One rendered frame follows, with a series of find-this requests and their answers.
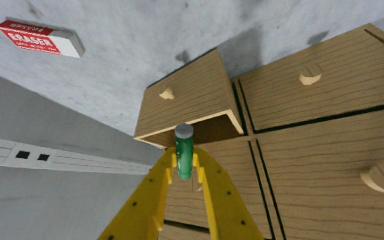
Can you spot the green battery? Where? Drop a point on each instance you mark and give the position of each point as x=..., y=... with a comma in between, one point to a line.
x=184, y=149

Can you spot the tan wooden chest of drawers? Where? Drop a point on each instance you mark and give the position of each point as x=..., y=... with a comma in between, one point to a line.
x=203, y=232

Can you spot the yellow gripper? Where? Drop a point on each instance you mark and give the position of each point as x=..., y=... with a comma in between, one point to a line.
x=142, y=214

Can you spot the red and white eraser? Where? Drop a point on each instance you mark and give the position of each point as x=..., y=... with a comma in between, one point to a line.
x=42, y=39

